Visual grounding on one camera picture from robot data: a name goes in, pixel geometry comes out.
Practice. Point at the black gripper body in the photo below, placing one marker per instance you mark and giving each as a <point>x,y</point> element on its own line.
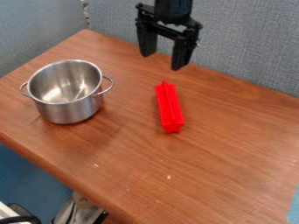
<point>170,19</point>

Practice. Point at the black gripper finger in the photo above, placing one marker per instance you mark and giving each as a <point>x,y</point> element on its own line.
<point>182,52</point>
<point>147,39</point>

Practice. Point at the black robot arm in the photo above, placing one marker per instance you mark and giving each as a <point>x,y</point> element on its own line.
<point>169,19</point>

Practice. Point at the stainless steel pot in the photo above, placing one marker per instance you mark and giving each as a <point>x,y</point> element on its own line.
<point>67,90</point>

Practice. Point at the red star-shaped block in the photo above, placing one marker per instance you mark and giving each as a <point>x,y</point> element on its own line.
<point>170,107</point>

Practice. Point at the metal table leg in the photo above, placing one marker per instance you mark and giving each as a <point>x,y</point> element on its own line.
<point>79,211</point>

